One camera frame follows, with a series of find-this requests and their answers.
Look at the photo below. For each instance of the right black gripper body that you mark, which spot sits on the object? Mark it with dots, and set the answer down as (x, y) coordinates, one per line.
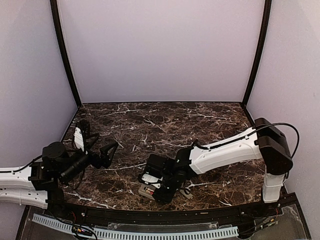
(167, 195)

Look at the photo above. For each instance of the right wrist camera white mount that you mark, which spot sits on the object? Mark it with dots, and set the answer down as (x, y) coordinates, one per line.
(150, 180)

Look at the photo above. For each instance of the black front rail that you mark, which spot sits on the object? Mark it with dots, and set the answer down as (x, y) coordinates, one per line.
(240, 215)

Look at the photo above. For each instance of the white slotted cable duct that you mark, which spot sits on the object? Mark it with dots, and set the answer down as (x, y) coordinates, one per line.
(100, 233)

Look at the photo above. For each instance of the white remote control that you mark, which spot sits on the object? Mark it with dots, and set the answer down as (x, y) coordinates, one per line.
(143, 188)

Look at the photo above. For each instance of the black frame post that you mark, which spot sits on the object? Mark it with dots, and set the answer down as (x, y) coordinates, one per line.
(258, 53)
(63, 52)

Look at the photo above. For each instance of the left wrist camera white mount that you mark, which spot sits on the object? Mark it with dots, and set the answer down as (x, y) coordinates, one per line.
(80, 135)

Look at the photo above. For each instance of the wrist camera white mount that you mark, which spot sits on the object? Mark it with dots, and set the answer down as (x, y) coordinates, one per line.
(150, 180)
(80, 135)

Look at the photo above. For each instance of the right black frame post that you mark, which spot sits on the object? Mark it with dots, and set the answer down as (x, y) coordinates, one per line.
(258, 53)

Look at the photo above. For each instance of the left black frame post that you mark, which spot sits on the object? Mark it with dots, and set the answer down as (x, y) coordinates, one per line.
(63, 52)

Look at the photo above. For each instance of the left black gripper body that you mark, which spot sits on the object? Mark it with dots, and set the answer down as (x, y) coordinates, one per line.
(99, 162)

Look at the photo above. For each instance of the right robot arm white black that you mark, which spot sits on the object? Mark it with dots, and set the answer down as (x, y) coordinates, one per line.
(165, 176)

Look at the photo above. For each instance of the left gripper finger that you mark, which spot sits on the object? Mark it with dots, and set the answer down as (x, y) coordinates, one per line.
(107, 152)
(90, 140)

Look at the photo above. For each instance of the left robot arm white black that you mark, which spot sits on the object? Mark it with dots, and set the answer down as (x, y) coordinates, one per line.
(37, 183)

